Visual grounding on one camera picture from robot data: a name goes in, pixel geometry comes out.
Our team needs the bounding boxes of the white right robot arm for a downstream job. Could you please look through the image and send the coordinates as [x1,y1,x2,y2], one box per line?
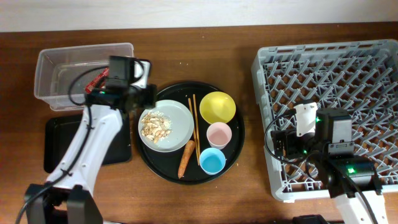
[271,128,388,223]

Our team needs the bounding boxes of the wooden chopstick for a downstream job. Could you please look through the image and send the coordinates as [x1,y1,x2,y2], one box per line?
[188,98,200,166]
[193,94,200,165]

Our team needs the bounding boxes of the pink cup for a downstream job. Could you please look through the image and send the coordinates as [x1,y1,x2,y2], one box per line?
[206,122,232,149]

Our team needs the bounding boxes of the blue cup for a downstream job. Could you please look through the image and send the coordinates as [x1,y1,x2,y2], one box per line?
[200,147,226,175]

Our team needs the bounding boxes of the grey ceramic plate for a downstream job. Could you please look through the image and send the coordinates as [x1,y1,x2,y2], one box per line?
[137,100,193,152]

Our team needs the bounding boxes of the round black serving tray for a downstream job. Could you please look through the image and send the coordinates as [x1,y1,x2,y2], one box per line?
[135,82,245,185]

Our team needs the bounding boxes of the clear plastic waste bin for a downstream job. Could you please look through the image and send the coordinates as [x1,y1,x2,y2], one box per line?
[34,42,134,111]

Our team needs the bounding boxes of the black rectangular tray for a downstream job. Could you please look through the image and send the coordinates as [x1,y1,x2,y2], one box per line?
[44,114,132,174]

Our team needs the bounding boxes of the red snack wrapper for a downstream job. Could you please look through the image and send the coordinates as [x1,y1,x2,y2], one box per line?
[85,68,109,94]

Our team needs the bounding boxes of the grey dishwasher rack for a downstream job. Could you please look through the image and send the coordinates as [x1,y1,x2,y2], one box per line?
[251,39,397,193]

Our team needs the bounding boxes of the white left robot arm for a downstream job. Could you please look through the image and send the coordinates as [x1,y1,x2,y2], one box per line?
[16,84,157,223]

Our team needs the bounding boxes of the peanut shells and rice pile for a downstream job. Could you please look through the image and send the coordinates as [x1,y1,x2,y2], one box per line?
[140,111,172,144]

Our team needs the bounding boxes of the yellow bowl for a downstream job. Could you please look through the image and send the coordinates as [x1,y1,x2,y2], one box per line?
[200,91,236,124]

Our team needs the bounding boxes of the orange carrot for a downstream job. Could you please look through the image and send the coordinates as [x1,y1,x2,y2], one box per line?
[177,140,196,179]

